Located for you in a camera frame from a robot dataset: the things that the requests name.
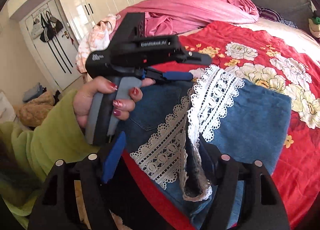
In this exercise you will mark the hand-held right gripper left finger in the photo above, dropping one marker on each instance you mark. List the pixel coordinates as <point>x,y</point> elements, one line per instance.
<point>113,156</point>

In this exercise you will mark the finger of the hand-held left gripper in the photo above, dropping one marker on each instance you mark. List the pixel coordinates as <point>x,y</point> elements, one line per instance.
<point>177,77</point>
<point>197,59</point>

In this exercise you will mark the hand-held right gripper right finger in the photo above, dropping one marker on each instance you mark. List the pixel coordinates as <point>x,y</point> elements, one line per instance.
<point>207,160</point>

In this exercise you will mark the blue denim pants lace trim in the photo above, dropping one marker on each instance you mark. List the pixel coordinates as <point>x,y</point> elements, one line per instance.
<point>250,120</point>

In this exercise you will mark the person's left forearm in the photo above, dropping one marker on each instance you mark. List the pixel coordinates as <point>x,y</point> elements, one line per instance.
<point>50,132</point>

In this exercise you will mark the person's left hand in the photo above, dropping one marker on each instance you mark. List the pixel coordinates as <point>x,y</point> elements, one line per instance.
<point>83,100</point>

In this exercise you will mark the peach floral cloth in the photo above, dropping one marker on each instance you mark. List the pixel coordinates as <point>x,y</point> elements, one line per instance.
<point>97,37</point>

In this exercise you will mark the pink duvet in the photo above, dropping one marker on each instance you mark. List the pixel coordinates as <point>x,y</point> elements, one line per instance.
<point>200,10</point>

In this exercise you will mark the white door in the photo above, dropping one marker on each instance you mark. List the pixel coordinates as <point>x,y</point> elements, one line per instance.
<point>60,70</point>

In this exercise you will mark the purple striped pillow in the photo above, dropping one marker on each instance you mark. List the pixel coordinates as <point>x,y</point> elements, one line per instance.
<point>270,14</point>

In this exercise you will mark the red floral blanket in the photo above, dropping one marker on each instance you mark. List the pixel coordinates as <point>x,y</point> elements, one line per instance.
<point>295,170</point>

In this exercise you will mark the brown hanging bag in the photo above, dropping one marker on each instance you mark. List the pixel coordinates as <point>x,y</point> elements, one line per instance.
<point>56,24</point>

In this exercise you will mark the beige fluffy garment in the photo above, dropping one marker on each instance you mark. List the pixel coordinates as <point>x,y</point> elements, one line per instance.
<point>35,109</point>

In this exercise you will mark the bed with beige sheet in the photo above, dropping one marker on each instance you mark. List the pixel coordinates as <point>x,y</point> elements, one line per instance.
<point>287,32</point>

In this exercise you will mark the black bag white stripes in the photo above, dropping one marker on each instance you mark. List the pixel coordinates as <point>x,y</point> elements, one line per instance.
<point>47,33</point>

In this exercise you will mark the blue patterned pillow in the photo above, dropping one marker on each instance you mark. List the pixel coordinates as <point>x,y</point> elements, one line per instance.
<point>290,22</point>

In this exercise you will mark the grey padded headboard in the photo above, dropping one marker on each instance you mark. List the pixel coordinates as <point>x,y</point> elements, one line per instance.
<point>282,3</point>

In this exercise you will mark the white hanging bag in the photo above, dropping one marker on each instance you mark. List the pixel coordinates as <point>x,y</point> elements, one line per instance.
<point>36,30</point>

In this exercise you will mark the pile of folded clothes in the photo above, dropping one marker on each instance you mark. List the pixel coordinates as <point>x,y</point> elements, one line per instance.
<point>315,26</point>

